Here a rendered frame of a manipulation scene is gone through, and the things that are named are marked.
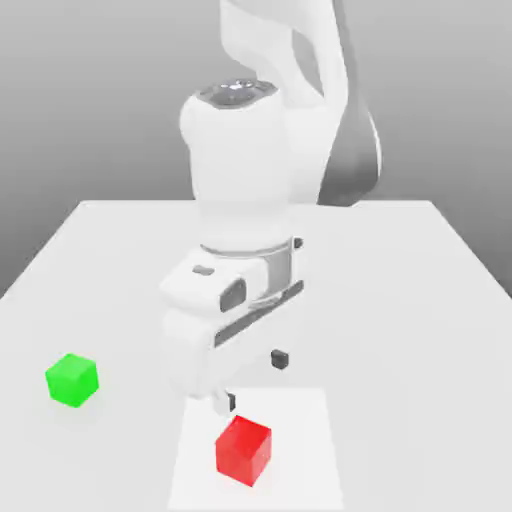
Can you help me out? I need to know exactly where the small red cube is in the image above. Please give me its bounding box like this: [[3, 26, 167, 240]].
[[214, 414, 273, 488]]

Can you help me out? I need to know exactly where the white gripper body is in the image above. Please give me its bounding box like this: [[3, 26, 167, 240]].
[[162, 279, 306, 402]]

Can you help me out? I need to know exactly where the small green cube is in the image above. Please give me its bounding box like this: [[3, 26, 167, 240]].
[[44, 352, 100, 410]]

